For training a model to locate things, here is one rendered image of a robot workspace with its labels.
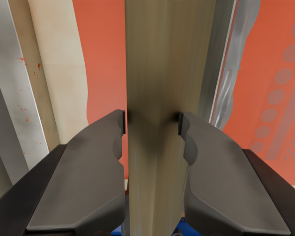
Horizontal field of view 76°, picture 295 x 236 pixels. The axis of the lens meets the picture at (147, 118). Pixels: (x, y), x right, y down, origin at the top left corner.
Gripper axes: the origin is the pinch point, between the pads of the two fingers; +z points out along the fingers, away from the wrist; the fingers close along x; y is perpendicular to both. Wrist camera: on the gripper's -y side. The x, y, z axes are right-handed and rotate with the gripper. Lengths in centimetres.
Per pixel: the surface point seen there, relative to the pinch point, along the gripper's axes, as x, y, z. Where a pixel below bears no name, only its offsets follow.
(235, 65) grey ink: 10.9, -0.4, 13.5
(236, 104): 12.6, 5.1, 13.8
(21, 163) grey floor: -101, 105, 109
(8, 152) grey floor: -108, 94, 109
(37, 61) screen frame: -13.8, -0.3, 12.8
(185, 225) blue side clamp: 7.1, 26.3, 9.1
